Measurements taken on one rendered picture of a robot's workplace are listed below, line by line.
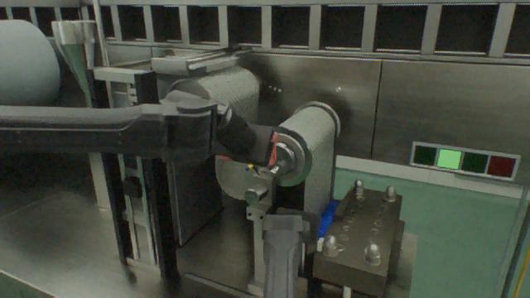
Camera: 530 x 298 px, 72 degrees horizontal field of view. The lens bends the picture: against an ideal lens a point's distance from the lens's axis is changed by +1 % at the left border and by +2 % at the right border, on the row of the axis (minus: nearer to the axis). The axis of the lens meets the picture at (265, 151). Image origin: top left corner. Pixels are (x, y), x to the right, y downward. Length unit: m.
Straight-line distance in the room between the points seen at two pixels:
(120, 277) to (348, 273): 0.59
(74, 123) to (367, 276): 0.66
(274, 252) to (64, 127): 0.34
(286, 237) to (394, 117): 0.58
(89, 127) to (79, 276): 0.70
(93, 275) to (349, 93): 0.87
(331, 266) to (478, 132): 0.52
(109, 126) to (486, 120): 0.89
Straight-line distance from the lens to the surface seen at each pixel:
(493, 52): 1.06
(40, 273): 1.19
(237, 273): 1.03
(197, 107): 0.49
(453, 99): 1.06
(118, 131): 0.48
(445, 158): 1.10
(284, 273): 0.55
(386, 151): 1.11
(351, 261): 0.88
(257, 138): 0.62
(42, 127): 0.49
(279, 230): 0.64
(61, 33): 1.25
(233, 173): 0.91
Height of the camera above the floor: 1.57
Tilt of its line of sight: 22 degrees down
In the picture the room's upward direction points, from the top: straight up
